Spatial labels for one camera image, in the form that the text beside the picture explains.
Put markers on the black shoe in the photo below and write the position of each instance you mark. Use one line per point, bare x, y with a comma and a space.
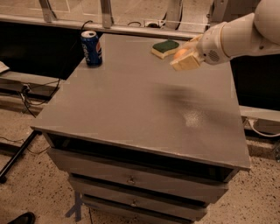
25, 218

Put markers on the grey drawer cabinet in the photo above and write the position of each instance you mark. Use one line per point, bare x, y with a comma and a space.
136, 109

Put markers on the top grey drawer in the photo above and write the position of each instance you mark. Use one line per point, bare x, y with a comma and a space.
138, 176

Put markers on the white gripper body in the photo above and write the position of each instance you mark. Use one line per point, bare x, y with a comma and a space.
210, 45

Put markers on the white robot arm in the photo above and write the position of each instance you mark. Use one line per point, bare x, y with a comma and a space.
255, 34

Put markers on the blue Pepsi can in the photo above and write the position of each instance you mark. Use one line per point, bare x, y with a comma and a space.
92, 48

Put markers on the orange fruit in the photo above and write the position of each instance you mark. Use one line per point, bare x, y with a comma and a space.
180, 53

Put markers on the grey drawer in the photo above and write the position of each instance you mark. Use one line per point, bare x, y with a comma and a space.
135, 199
138, 176
132, 213

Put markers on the bottom grey drawer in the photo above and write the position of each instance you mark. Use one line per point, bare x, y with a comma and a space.
132, 213

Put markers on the metal window rail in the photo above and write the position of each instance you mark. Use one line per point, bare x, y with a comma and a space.
114, 29

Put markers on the middle grey drawer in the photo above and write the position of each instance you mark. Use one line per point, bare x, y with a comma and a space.
135, 199

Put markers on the green and yellow sponge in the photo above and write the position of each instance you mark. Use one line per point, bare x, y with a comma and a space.
164, 49

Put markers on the black metal leg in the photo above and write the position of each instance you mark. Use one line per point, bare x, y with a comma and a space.
14, 152

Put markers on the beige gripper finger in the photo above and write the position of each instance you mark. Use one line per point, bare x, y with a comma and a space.
192, 43
188, 61

